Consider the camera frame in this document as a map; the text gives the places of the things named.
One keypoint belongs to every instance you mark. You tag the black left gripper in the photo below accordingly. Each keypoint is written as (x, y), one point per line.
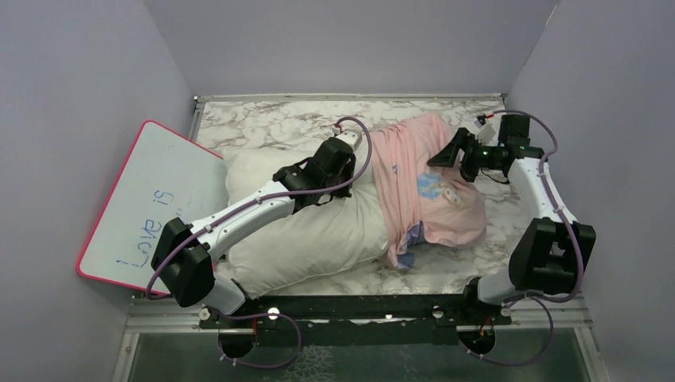
(341, 192)

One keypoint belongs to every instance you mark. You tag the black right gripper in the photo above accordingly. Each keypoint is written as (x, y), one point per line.
(447, 156)

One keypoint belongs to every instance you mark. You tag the white pillow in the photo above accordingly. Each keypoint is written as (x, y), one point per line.
(314, 242)

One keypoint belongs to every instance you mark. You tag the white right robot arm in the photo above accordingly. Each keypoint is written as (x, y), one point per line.
(549, 261)

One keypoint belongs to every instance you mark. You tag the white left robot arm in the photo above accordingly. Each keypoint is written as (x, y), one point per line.
(186, 252)

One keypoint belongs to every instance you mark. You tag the pink-framed whiteboard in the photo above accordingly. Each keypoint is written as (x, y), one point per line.
(164, 176)

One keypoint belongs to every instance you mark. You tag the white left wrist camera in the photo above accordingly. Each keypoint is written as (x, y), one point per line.
(352, 138)

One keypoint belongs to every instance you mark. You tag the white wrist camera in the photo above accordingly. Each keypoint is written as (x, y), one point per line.
(352, 138)
(486, 131)

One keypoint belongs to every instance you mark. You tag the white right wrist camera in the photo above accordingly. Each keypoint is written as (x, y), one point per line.
(486, 131)

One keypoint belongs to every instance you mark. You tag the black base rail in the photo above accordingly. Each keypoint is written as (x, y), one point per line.
(334, 320)

